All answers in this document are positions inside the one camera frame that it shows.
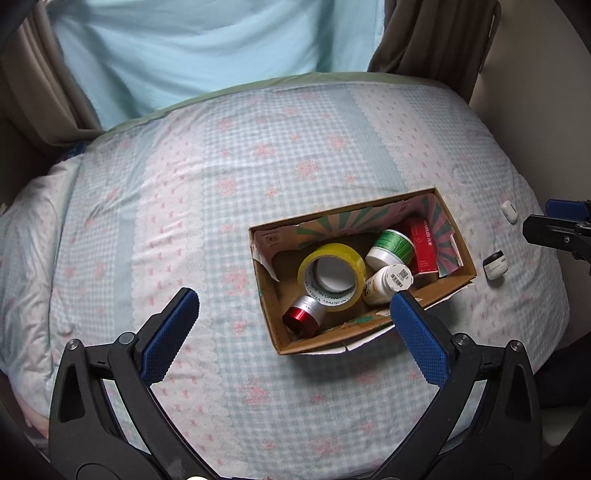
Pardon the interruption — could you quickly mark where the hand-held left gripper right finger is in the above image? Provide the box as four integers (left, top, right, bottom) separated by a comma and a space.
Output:
390, 291, 543, 480

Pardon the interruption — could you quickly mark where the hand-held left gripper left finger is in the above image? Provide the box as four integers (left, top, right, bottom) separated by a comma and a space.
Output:
48, 287, 201, 480

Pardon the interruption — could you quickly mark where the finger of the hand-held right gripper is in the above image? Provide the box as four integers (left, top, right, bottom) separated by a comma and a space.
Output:
545, 198, 591, 220
523, 215, 591, 262

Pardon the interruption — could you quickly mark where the white pill bottle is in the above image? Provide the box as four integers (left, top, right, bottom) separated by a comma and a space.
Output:
362, 264, 413, 306

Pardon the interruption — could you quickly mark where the small white dark-lidded jar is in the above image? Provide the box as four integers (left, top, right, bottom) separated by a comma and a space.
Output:
482, 250, 509, 282

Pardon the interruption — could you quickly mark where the red rectangular box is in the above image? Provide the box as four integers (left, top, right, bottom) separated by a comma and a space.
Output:
401, 218, 439, 276

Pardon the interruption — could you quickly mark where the green and white jar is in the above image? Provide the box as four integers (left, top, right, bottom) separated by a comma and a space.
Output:
366, 229, 415, 270

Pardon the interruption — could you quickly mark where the red-lidded silver jar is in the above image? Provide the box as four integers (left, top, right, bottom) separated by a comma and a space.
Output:
283, 295, 322, 335

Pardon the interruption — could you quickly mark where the cardboard box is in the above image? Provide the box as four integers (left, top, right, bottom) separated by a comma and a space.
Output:
249, 187, 478, 356

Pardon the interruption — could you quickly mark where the clear yellowish tape roll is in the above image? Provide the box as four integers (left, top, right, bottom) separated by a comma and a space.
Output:
297, 243, 367, 313

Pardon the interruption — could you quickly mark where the brown curtain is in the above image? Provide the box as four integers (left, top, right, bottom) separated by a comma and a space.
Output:
367, 0, 502, 107
0, 4, 105, 148

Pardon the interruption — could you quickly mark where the light blue hanging cloth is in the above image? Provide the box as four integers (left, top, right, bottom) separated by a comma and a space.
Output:
53, 0, 386, 130

